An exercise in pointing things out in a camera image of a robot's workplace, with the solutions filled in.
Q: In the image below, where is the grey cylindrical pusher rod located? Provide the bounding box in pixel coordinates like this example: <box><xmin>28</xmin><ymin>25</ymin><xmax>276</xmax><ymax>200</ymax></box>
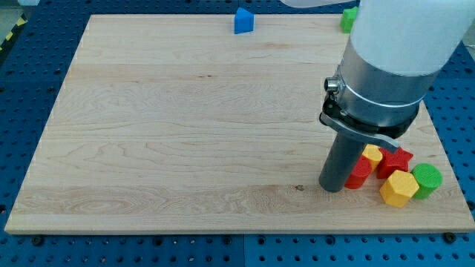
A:
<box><xmin>318</xmin><ymin>133</ymin><xmax>366</xmax><ymax>192</ymax></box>

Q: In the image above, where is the yellow hexagon block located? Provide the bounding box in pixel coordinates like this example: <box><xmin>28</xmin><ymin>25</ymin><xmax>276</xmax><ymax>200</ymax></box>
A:
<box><xmin>379</xmin><ymin>170</ymin><xmax>419</xmax><ymax>208</ymax></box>

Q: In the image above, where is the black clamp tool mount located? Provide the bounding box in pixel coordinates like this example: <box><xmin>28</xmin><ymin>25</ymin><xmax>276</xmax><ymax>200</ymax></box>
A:
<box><xmin>319</xmin><ymin>76</ymin><xmax>419</xmax><ymax>153</ymax></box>

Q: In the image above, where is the yellow heart block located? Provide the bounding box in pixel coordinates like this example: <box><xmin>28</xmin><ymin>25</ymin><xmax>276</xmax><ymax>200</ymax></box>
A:
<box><xmin>362</xmin><ymin>144</ymin><xmax>383</xmax><ymax>171</ymax></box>

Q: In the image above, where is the green cylinder block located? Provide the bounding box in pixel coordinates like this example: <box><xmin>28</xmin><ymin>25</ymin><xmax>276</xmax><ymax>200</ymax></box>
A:
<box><xmin>411</xmin><ymin>163</ymin><xmax>443</xmax><ymax>200</ymax></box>

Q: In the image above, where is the green block at top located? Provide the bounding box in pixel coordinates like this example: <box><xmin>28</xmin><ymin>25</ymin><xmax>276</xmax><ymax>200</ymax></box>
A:
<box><xmin>340</xmin><ymin>6</ymin><xmax>358</xmax><ymax>33</ymax></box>

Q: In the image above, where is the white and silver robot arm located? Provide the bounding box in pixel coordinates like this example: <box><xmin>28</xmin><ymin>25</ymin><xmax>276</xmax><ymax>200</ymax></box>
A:
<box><xmin>318</xmin><ymin>0</ymin><xmax>474</xmax><ymax>192</ymax></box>

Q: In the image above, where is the wooden board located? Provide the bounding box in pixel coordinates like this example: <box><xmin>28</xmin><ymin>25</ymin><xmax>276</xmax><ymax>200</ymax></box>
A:
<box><xmin>5</xmin><ymin>15</ymin><xmax>474</xmax><ymax>234</ymax></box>

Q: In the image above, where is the blue triangle block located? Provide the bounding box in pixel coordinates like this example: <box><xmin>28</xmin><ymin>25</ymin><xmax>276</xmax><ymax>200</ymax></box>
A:
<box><xmin>234</xmin><ymin>7</ymin><xmax>255</xmax><ymax>34</ymax></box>

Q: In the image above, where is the red star block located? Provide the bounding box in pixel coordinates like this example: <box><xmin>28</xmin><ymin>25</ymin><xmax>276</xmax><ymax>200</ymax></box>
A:
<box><xmin>376</xmin><ymin>148</ymin><xmax>413</xmax><ymax>179</ymax></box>

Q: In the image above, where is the red cylinder block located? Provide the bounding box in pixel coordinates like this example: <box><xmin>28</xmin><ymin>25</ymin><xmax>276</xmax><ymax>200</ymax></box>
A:
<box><xmin>344</xmin><ymin>156</ymin><xmax>373</xmax><ymax>189</ymax></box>

